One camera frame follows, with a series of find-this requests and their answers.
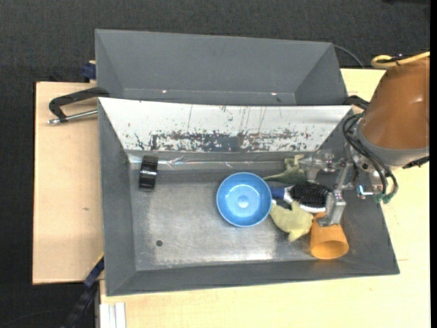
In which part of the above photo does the orange cup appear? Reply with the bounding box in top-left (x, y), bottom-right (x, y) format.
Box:
top-left (309, 211), bottom-right (350, 260)

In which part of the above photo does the grey metal bin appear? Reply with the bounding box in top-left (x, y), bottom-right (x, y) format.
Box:
top-left (94, 28), bottom-right (401, 297)

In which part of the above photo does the olive green cloth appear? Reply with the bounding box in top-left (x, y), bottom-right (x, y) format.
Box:
top-left (262, 154), bottom-right (309, 185)

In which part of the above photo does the black tape roll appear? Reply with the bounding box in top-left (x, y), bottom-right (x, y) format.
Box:
top-left (137, 154), bottom-right (160, 193)

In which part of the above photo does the yellow-green cloth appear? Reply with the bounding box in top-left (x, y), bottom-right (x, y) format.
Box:
top-left (268, 201), bottom-right (314, 243)

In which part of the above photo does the pale wood board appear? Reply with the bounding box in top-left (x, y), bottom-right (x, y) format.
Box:
top-left (31, 81), bottom-right (105, 286)

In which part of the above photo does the blue and white hairbrush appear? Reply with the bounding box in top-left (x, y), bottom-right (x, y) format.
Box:
top-left (265, 180), bottom-right (333, 215)

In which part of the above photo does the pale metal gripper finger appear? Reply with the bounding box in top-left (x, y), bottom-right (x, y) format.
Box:
top-left (300, 152), bottom-right (343, 182)
top-left (317, 189), bottom-right (347, 228)

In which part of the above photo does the blue bowl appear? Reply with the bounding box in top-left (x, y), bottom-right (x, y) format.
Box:
top-left (215, 172), bottom-right (273, 228)

